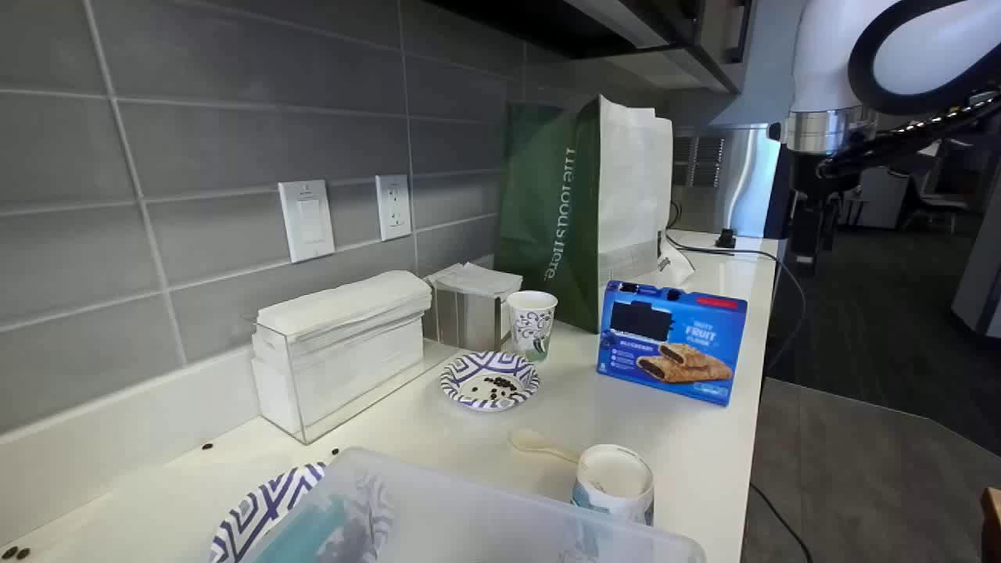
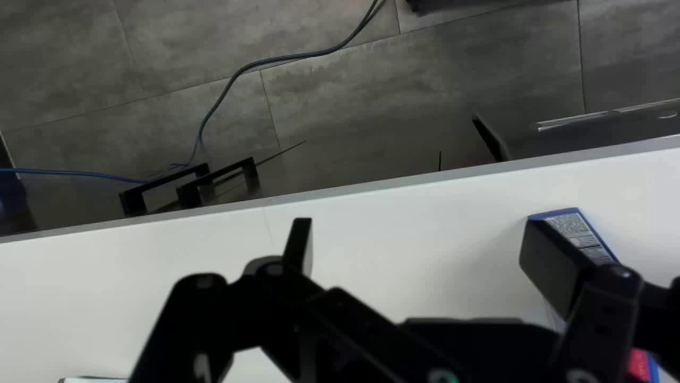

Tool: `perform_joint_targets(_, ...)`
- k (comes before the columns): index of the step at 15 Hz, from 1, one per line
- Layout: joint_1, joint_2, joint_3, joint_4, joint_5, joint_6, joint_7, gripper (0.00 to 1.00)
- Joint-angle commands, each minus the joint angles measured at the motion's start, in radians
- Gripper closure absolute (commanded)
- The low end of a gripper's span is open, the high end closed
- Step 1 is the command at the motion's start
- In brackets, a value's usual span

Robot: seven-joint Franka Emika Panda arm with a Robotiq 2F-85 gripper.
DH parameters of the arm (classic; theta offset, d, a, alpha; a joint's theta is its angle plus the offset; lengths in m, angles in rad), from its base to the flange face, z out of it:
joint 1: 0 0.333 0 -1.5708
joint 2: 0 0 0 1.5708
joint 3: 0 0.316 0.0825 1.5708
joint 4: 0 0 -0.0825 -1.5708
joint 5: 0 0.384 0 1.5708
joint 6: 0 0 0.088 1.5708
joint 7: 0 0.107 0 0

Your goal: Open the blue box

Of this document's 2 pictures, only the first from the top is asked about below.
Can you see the metal napkin holder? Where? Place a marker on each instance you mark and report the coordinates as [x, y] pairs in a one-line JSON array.
[[466, 305]]

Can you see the white paper cup front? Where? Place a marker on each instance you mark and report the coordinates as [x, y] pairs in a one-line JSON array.
[[618, 482]]

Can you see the floral paper cup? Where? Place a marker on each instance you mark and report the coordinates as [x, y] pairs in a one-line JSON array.
[[530, 323]]

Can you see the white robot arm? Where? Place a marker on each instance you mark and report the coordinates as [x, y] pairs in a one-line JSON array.
[[816, 68]]

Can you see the clear plastic bin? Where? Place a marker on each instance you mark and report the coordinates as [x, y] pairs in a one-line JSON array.
[[374, 509]]

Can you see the blue patterned plate front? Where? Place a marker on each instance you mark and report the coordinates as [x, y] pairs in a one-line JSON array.
[[260, 511]]

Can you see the green and white paper bag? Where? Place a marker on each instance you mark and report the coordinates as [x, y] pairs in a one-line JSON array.
[[579, 186]]

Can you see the white wall outlet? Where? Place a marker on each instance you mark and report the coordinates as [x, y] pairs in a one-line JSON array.
[[392, 208]]

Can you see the blue snack bar box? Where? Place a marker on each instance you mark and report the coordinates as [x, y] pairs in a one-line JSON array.
[[666, 338]]

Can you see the white light switch plate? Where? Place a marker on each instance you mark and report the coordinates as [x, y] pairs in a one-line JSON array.
[[307, 221]]

